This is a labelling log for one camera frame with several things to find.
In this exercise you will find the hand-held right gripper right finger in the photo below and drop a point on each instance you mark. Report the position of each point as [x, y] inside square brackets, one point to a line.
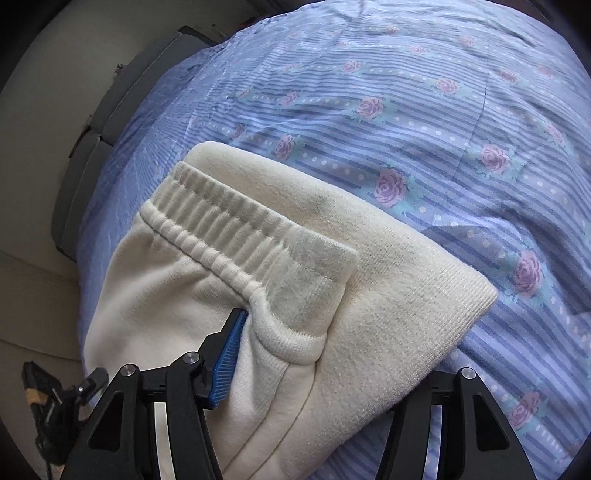
[464, 410]

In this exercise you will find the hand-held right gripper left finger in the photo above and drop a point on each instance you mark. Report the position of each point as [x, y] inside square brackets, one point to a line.
[226, 353]

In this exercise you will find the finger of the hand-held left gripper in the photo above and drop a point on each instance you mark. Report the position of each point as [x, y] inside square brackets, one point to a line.
[94, 378]

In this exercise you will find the cream pants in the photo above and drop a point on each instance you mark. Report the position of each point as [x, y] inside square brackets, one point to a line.
[258, 277]

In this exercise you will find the grey padded headboard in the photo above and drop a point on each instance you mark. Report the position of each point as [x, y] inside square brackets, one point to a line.
[120, 115]

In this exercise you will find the blue striped floral blanket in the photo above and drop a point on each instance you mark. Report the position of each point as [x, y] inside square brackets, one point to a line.
[392, 115]

